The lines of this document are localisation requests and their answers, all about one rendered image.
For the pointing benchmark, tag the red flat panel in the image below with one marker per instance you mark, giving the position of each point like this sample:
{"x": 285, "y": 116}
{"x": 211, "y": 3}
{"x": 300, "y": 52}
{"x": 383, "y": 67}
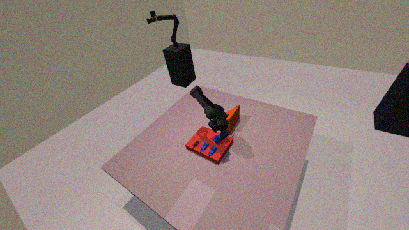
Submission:
{"x": 202, "y": 143}

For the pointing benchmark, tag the blue micro servo with orange cable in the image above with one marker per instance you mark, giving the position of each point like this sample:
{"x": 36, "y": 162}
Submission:
{"x": 217, "y": 139}

